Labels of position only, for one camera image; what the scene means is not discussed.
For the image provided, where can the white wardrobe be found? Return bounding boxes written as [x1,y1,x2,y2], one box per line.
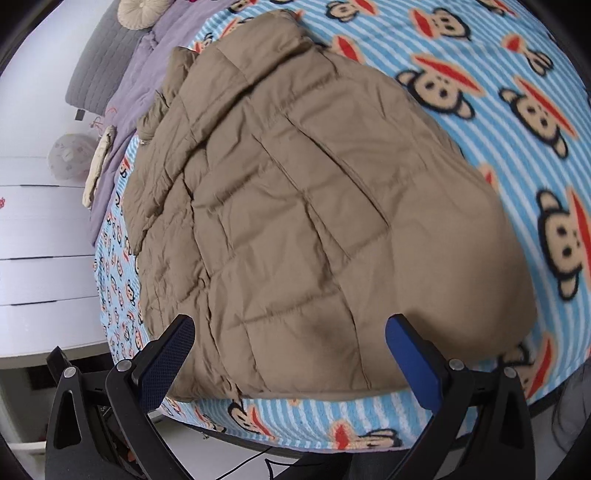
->
[0,157,108,369]

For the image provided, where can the covered standing fan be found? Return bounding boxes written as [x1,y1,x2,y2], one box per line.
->
[47,133,98,180]

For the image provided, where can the grey quilted headboard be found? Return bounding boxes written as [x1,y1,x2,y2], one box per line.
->
[65,1,146,115]

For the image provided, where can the cream folded garment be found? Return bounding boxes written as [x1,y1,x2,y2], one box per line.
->
[82,125,116,209]

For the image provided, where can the purple duvet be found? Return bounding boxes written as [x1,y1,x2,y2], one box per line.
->
[89,1,229,244]

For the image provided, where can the tan puffer jacket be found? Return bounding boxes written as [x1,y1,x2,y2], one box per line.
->
[122,10,537,402]

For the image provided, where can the monkey print blue blanket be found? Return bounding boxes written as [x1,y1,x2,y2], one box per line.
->
[93,1,590,452]

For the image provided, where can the round cream cushion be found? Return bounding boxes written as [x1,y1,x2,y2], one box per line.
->
[117,0,173,31]

